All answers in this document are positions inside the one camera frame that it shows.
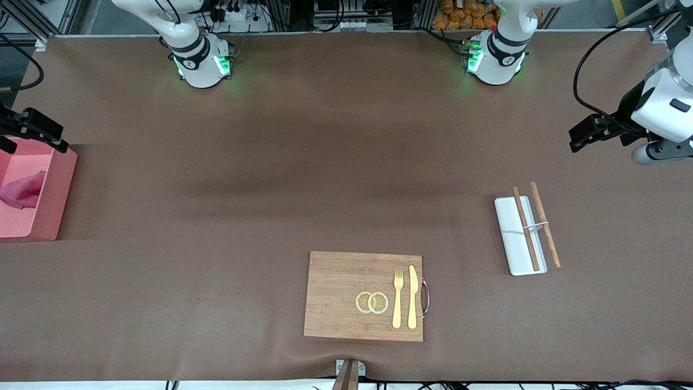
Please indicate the yellow knife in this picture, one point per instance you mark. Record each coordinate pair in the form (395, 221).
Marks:
(413, 298)

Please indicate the white rectangular tray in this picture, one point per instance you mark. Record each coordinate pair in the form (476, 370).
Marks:
(509, 227)

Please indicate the grey metal table bracket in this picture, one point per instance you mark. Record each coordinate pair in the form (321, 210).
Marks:
(361, 369)

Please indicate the red cloth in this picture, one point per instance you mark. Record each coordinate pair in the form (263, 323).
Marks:
(21, 192)

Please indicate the yellow fork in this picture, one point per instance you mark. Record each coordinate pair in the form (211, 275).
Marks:
(398, 303)

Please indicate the aluminium frame profile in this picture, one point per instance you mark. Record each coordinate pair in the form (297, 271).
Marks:
(40, 32)
(663, 27)

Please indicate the black electronics box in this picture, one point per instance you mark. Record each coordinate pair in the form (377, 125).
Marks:
(346, 6)

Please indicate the orange bread pile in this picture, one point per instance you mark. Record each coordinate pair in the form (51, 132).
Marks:
(460, 16)

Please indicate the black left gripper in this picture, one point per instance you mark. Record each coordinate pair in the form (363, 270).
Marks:
(626, 116)

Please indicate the brown mount bar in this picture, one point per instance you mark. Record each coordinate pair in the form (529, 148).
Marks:
(346, 379)

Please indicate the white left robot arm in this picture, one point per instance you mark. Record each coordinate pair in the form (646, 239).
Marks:
(503, 59)

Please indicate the lemon slice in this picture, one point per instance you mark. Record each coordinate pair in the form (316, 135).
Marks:
(363, 302)
(379, 303)

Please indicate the pink plastic box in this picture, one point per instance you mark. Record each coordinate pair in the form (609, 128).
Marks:
(54, 206)

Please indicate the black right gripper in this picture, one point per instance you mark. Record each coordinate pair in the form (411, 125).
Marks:
(26, 124)

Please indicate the brown wooden chopstick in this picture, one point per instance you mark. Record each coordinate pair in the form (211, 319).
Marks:
(526, 227)
(544, 222)

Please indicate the white power strip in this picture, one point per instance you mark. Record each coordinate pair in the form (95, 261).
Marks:
(235, 14)

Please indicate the thin white chopstick band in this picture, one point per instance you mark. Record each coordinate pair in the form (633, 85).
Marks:
(536, 226)

